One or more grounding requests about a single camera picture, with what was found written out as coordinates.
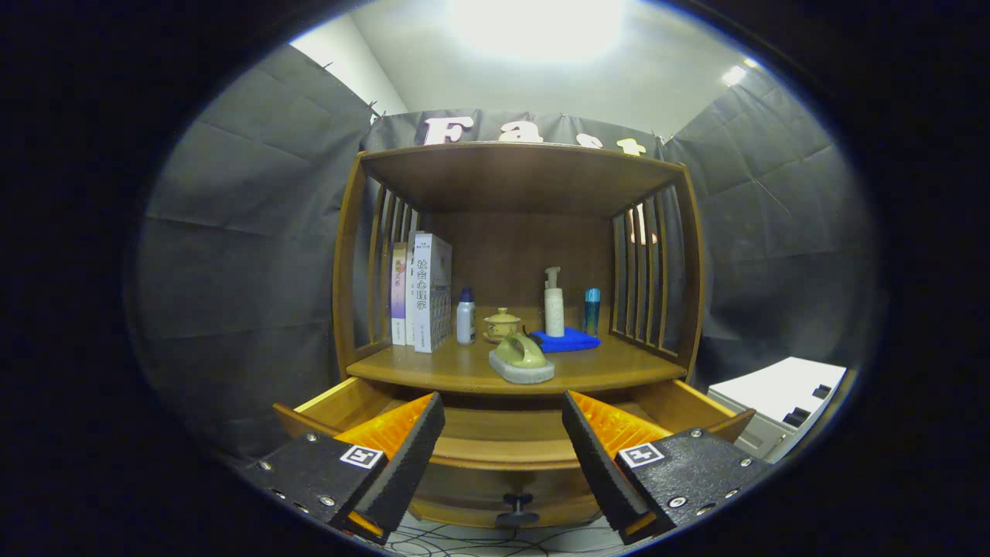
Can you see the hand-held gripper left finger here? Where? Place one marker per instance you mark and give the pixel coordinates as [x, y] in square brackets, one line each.
[410, 456]

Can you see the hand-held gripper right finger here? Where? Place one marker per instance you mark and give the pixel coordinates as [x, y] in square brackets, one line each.
[599, 464]

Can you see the black drawer knob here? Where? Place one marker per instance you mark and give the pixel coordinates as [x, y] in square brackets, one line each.
[518, 508]

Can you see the wooden drawer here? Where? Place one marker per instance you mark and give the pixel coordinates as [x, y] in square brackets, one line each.
[503, 449]

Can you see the wooden countertop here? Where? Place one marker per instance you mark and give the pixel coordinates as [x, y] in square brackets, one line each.
[448, 367]

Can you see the wooden cabinet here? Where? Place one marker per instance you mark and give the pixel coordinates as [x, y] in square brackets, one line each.
[518, 178]

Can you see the folded blue cloth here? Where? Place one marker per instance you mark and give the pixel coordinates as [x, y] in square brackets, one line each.
[572, 340]

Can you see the white bottle with blue cap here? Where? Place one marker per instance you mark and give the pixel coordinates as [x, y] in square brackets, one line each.
[465, 321]

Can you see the clear blue bottle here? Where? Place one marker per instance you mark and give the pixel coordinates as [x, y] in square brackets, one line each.
[592, 313]

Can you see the white pump bottle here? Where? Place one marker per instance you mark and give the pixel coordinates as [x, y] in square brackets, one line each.
[554, 309]

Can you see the thin purple book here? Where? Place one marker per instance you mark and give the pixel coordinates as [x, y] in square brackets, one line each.
[399, 294]

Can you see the thick white book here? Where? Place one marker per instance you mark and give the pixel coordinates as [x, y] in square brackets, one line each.
[433, 294]

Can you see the yellow lidded teacup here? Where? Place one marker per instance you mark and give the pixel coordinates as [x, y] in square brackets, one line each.
[503, 321]

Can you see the white plastic box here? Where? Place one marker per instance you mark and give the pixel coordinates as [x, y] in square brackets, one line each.
[773, 391]

